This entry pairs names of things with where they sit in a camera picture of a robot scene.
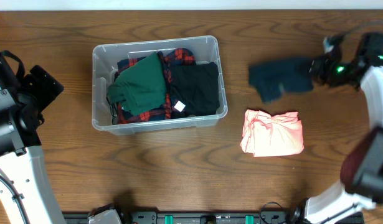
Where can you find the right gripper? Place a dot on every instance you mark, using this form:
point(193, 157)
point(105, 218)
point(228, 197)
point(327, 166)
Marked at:
point(319, 68)

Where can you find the dark navy garment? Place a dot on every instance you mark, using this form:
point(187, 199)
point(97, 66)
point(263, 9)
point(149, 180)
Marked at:
point(273, 78)

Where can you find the pink garment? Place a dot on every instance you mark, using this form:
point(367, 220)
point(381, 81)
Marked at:
point(264, 135)

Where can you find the black garment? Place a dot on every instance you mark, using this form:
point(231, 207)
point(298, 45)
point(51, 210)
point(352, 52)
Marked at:
point(197, 87)

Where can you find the red navy plaid shirt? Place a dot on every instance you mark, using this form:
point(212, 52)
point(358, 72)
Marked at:
point(179, 56)

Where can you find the dark green garment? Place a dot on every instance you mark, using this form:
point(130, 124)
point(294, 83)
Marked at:
point(140, 85)

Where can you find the clear plastic storage container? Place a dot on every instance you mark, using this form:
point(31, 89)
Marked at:
point(105, 58)

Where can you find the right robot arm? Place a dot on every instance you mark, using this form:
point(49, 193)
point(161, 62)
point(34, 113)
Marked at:
point(360, 186)

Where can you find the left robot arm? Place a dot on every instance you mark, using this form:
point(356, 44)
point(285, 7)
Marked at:
point(25, 190)

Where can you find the white garment tag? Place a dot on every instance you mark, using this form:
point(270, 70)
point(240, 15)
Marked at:
point(179, 106)

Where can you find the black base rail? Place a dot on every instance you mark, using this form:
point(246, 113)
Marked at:
point(112, 213)

